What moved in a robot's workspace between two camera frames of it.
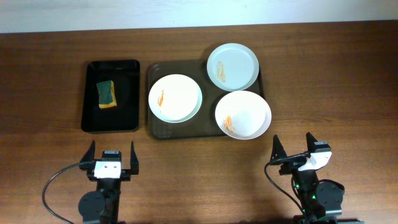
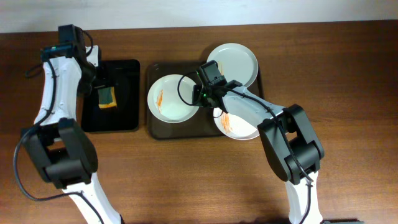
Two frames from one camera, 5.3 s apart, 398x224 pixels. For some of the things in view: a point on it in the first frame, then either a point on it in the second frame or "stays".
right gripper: [292, 168] → [201, 98]
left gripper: [88, 167] → [101, 82]
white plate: [243, 115] stays
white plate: [175, 98] stays
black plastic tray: [124, 74] stays
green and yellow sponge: [107, 94] stays
